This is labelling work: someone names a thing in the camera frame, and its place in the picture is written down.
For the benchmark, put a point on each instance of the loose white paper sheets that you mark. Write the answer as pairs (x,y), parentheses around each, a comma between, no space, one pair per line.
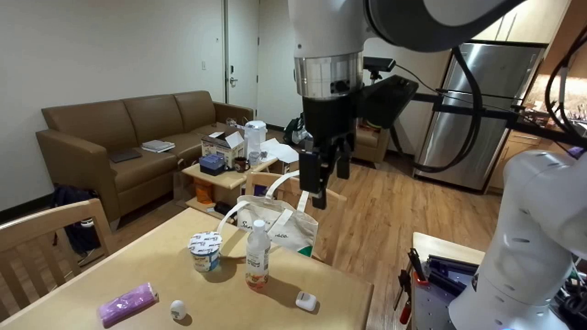
(279,151)

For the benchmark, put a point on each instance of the purple rectangular packet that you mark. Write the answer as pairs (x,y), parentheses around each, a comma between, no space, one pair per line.
(129,305)

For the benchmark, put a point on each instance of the wooden chair with solid back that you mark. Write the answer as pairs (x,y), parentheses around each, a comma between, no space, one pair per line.
(333,226)

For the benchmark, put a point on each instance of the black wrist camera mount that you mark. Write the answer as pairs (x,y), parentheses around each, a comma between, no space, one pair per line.
(388,102)

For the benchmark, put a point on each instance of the clear plastic bottle white cap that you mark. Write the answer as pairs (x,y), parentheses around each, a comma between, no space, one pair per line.
(257,254)

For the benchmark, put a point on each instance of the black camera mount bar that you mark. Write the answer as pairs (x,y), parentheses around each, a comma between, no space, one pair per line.
(489,111)

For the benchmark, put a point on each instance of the cream kitchen cabinets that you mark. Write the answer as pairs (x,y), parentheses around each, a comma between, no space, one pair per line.
(538,19)

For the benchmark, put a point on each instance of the brown leather sofa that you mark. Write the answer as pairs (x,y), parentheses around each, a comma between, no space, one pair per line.
(92,153)

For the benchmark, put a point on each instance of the white papers stack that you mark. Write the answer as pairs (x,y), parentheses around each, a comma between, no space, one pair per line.
(158,146)

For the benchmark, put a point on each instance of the low wooden coffee table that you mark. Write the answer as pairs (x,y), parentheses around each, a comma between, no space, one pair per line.
(230,181)

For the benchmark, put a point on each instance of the cardboard box with paper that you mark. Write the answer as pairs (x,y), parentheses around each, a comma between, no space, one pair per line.
(221,144)

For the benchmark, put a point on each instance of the white egg-shaped object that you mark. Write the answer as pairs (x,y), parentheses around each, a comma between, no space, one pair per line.
(179,309)

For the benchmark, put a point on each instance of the black kitchen counter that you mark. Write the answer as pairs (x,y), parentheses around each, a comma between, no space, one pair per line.
(544,129)

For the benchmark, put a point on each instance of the brown armchair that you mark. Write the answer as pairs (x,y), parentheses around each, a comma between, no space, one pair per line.
(369,144)

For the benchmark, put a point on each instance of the stainless steel refrigerator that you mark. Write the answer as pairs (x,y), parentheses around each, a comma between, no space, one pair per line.
(507,74)

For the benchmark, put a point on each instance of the dark mug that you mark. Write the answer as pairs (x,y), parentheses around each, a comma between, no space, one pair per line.
(241,164)

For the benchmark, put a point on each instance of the black backpack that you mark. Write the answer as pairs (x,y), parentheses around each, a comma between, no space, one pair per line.
(76,221)

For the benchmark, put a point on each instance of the small white flat box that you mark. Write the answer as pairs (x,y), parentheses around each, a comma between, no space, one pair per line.
(307,302)

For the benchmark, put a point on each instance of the wooden slatted chair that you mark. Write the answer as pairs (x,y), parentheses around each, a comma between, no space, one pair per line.
(56,230)

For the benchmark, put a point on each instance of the white canvas tote bag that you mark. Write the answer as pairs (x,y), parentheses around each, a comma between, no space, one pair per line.
(287,230)

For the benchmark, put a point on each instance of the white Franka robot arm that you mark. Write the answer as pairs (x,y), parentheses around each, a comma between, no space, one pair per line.
(323,25)

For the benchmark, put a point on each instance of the black tool tray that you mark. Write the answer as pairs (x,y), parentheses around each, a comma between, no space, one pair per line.
(452,276)

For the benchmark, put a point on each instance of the dark blue box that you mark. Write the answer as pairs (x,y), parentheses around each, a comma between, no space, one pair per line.
(213,164)

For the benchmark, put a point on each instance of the wooden base cabinet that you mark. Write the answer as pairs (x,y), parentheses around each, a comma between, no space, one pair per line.
(520,159)

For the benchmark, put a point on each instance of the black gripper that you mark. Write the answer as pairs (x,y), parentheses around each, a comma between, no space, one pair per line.
(329,120)

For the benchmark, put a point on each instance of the black stereo camera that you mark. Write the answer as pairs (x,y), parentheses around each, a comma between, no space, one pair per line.
(379,63)

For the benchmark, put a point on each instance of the orange object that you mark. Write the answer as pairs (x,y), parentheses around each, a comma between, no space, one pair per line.
(204,193)

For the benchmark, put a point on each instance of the white door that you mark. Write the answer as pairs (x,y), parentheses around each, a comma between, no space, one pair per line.
(241,49)

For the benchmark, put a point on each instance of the white printed food cup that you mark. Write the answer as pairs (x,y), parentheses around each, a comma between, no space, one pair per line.
(206,250)

